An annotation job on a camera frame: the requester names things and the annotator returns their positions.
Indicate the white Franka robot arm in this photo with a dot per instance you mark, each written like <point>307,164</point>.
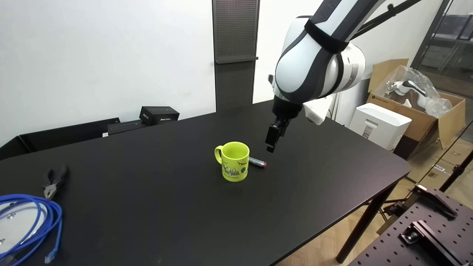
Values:
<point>315,64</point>

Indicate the clear plastic bag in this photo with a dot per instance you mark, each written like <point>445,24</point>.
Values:
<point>408,86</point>

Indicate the yellow mug with face print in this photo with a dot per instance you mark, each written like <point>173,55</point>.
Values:
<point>234,164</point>

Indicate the black table leg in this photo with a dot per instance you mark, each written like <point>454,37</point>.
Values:
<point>364,224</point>

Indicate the long black case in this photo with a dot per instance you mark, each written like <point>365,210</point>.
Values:
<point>59,135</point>

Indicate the dark grey pillar panel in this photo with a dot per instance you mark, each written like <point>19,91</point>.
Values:
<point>235,49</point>

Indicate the orange capped marker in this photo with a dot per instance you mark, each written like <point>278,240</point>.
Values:
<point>257,162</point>

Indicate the black metal shelf frame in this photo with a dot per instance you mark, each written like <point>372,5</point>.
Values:
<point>443,39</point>

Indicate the black mounting rod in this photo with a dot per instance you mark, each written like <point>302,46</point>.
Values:
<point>389,15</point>

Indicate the white box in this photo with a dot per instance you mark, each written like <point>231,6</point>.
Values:
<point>377,126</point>

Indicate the small black box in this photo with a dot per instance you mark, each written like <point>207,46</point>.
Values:
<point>158,114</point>

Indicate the black metal bracket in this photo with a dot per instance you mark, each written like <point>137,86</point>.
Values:
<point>436,200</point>
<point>429,238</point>

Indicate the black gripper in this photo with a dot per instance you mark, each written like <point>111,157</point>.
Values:
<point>284,119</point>

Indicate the black stand leg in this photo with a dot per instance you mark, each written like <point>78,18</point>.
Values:
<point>455,172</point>

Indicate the brown cardboard box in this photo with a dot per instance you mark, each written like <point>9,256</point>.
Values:
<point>424,125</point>

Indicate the perforated metal breadboard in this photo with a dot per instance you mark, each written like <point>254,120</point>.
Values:
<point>393,252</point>

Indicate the black pliers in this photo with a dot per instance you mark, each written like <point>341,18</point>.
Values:
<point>55,184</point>

